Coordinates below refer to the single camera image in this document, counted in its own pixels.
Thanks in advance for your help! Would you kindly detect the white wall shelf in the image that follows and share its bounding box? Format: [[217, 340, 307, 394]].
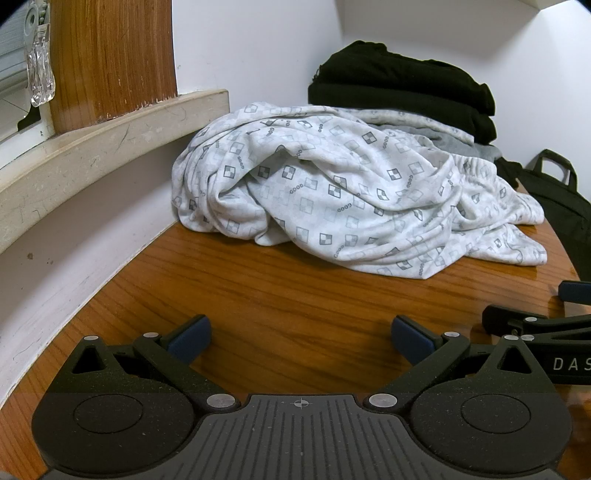
[[531, 0, 591, 14]]

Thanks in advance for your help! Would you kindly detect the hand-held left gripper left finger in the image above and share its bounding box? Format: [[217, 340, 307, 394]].
[[69, 315, 241, 412]]

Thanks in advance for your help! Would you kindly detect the grey window blind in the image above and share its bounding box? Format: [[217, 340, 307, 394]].
[[0, 18, 33, 93]]

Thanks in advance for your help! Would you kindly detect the clear plastic cord clip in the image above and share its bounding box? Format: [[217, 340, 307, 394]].
[[25, 0, 57, 108]]

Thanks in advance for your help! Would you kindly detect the wooden window frame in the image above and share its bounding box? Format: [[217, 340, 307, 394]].
[[48, 0, 178, 126]]

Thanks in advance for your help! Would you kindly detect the folded white patterned garment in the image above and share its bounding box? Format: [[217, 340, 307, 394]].
[[365, 109, 476, 139]]

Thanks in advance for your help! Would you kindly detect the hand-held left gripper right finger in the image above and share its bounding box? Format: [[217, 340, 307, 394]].
[[364, 315, 539, 412]]

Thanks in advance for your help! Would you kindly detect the black bag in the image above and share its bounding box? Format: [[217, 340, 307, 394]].
[[515, 148, 591, 283]]

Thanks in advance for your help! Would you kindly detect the white patterned pajama garment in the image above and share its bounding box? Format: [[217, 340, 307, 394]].
[[171, 104, 548, 281]]

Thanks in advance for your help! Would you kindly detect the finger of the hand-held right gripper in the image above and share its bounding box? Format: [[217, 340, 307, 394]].
[[481, 305, 591, 341], [558, 280, 591, 305]]

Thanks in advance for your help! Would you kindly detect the stack of folded clothes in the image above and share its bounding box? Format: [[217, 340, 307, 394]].
[[308, 82, 498, 145]]

